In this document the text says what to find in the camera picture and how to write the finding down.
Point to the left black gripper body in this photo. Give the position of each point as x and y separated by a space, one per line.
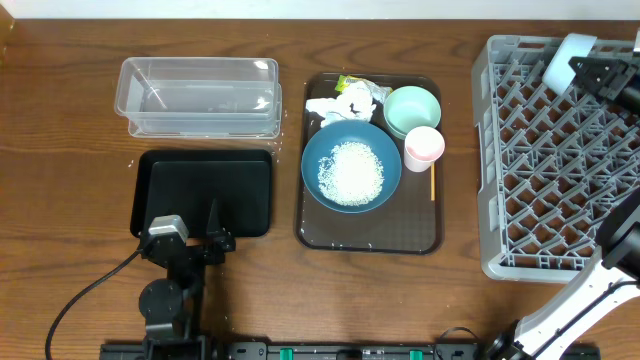
197 245

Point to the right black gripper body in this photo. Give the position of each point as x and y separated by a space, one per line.
626 90

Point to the light blue bowl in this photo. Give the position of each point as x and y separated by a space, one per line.
559 74

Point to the pink plastic cup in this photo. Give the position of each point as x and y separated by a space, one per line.
423 146

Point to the mint green bowl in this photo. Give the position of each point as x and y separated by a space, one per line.
409 107

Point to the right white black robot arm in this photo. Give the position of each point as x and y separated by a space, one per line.
611 276

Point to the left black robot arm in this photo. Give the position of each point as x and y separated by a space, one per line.
171 306

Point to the grey dishwasher rack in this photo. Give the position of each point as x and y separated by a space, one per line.
552 166

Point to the black plastic tray bin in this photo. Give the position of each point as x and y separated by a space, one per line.
188 183

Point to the clear plastic container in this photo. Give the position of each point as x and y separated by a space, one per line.
200 97

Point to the pile of white rice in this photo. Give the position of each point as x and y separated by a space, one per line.
351 175

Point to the dark blue plate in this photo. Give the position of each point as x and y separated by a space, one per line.
381 144

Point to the crumpled white paper napkin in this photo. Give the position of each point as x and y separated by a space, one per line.
355 103

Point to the wooden chopstick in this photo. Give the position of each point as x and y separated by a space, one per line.
432 182

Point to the dark brown serving tray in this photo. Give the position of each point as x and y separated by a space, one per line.
407 223

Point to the yellow green snack wrapper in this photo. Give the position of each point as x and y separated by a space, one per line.
379 93

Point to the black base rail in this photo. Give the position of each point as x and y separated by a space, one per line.
262 351

